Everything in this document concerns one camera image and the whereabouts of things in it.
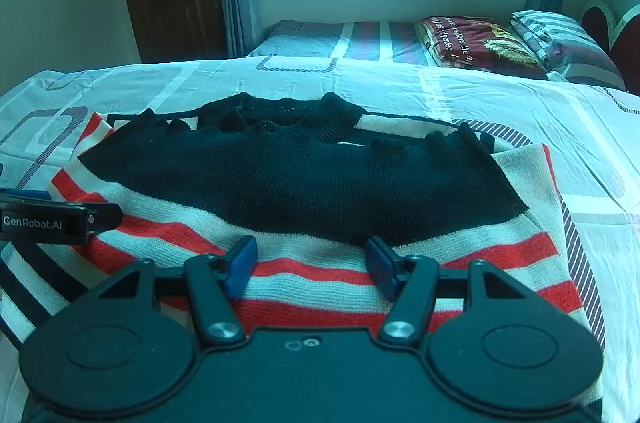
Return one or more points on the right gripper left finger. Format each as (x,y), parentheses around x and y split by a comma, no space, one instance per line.
(213,283)

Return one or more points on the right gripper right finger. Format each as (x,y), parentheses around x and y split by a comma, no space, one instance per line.
(410,284)

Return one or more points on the striped knit sweater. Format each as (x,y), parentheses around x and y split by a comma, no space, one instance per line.
(311,181)

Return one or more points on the patterned white bed sheet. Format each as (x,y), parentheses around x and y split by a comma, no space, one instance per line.
(592,134)

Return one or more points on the dark red patterned pillow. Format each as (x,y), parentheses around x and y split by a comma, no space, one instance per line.
(478,44)

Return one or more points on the striped grey pillow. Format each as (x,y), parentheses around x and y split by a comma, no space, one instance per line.
(565,49)

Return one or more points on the red heart-shaped headboard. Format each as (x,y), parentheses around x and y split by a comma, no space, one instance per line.
(620,39)

